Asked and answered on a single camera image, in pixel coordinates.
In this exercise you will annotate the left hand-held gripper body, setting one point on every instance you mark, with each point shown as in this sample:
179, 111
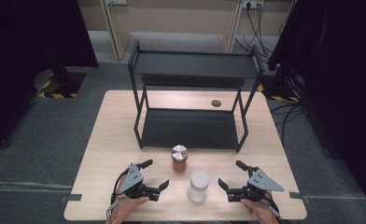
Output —
132, 179

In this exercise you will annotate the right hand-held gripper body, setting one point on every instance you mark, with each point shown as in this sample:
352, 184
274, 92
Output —
263, 183

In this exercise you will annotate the white lidded jar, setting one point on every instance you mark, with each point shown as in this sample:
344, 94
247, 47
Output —
198, 186

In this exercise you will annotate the spice jar with metal lid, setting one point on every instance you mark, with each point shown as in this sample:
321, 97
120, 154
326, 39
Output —
179, 153

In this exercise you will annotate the person's right hand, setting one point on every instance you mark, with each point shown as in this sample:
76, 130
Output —
261, 212

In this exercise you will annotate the person's left hand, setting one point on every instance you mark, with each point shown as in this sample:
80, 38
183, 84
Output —
125, 211

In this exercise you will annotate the grey tape strip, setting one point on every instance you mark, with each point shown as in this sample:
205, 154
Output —
71, 198
297, 195

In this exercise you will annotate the round table grommet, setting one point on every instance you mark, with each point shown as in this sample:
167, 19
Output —
216, 103

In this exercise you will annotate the stand base with striped tape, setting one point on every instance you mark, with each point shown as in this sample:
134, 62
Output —
280, 90
63, 84

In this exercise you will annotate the black metal shelf rack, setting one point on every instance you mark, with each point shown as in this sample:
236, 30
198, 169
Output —
190, 65

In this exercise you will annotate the black curtain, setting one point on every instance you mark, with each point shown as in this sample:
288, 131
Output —
22, 62
343, 77

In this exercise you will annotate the white wall power outlet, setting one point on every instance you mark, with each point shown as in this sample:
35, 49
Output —
252, 3

